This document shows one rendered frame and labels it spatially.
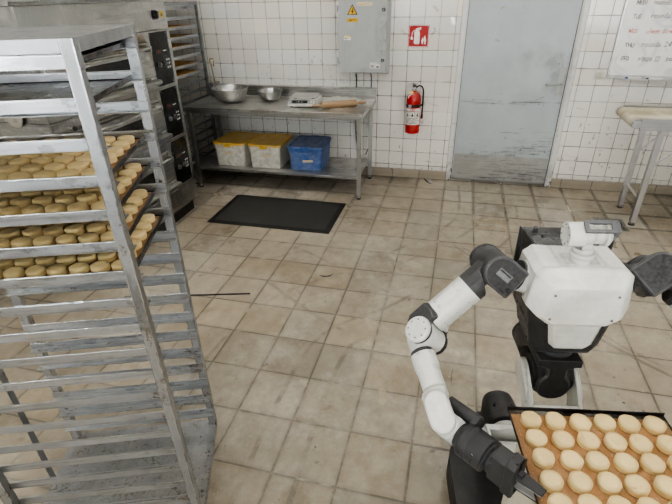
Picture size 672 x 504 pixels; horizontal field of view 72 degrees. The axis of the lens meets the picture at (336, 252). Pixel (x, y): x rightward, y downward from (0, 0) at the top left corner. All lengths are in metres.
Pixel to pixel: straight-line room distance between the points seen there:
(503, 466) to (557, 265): 0.54
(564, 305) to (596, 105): 4.12
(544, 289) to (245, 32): 4.75
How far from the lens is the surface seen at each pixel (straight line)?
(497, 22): 5.17
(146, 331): 1.44
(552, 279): 1.36
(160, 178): 1.69
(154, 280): 1.88
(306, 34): 5.38
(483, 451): 1.23
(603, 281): 1.41
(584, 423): 1.41
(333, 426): 2.47
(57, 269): 1.49
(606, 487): 1.30
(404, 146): 5.37
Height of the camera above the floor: 1.89
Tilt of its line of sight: 29 degrees down
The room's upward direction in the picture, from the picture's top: 1 degrees counter-clockwise
